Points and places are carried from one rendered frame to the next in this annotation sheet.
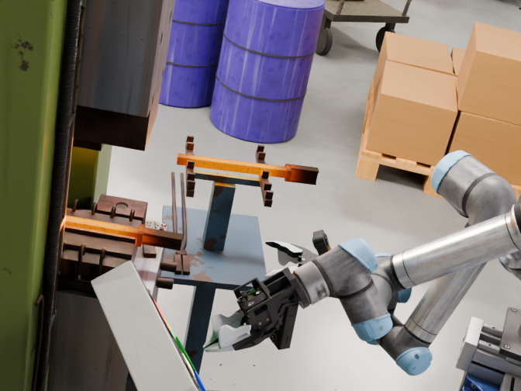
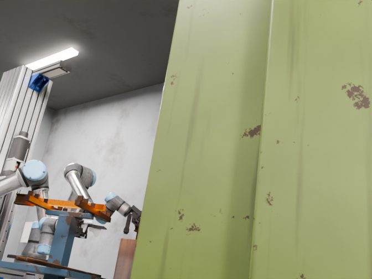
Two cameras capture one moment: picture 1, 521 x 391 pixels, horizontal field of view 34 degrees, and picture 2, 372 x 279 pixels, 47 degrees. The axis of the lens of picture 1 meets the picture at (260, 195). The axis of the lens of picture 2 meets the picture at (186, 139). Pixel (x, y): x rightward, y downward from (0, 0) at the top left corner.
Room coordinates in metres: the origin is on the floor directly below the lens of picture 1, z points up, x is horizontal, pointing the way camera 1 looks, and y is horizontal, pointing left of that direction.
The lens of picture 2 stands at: (3.57, 1.23, 0.69)
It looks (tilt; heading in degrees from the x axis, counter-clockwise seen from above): 21 degrees up; 205
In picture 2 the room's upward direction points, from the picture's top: 8 degrees clockwise
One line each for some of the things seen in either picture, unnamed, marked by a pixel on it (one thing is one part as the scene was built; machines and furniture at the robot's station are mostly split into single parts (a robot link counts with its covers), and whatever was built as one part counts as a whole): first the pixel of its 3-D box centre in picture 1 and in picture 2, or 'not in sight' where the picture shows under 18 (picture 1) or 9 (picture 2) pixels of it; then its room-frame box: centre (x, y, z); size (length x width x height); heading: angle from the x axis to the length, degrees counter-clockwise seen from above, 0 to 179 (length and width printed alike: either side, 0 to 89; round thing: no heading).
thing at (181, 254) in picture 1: (179, 217); (65, 268); (2.28, 0.23, 0.74); 0.60 x 0.04 x 0.01; 12
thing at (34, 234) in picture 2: not in sight; (41, 231); (1.43, -0.68, 0.98); 0.13 x 0.12 x 0.14; 165
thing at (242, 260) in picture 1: (212, 247); (55, 273); (2.18, 0.11, 0.73); 0.40 x 0.30 x 0.02; 10
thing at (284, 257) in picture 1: (282, 254); (86, 226); (1.80, -0.08, 0.98); 0.09 x 0.03 x 0.06; 58
